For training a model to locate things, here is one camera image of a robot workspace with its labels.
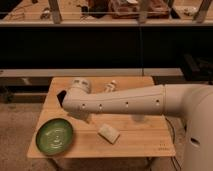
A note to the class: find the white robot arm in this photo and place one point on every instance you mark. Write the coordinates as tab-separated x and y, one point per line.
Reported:
192	101

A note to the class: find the white paper cup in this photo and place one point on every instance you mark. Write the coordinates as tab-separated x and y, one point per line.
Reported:
138	118

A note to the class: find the beige sponge block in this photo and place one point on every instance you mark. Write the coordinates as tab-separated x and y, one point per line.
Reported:
109	133

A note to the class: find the black rectangular block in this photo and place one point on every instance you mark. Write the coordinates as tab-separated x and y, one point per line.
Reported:
61	96

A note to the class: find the wooden folding table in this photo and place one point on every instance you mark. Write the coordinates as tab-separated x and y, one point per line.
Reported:
149	138

